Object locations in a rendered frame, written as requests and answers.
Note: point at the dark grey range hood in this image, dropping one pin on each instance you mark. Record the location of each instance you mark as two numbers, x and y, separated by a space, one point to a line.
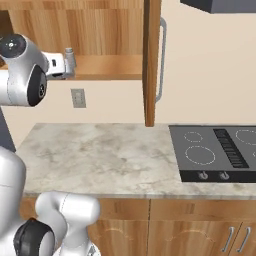
220 5

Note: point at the wooden wall cabinet door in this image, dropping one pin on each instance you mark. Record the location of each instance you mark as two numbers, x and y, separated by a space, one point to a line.
150 63

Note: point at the black hob knob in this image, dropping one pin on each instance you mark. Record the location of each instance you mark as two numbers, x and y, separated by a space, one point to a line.
224 175
202 175

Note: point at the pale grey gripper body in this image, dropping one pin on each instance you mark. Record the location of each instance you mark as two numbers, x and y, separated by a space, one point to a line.
70 68

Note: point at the grey wall socket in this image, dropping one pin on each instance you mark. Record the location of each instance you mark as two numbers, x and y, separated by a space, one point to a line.
78 98

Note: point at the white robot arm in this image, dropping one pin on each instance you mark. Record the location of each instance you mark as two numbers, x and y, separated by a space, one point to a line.
20 76

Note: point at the black hob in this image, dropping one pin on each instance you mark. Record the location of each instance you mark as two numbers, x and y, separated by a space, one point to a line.
200 156

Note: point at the grey shaker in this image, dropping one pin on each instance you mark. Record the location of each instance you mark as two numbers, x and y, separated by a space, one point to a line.
69 51

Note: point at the wooden base cabinet door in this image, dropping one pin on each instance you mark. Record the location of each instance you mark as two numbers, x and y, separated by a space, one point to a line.
123 230
190 230
250 233

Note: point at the wooden wall cabinet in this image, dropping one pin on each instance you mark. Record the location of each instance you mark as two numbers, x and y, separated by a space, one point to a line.
100 36

